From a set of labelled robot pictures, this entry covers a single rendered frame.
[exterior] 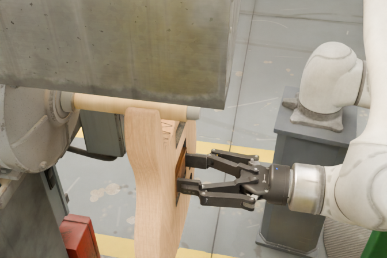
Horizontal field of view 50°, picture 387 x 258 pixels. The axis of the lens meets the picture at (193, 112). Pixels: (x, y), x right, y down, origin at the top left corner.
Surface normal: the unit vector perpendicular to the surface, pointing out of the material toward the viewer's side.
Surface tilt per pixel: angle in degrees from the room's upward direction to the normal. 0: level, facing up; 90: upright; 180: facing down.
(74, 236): 0
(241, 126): 0
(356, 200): 93
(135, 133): 76
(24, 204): 90
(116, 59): 90
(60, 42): 90
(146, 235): 64
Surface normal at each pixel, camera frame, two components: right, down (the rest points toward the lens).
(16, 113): 0.79, 0.21
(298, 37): 0.00, -0.78
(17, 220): 0.98, 0.11
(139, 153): -0.18, 0.66
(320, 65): -0.65, 0.11
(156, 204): -0.17, 0.26
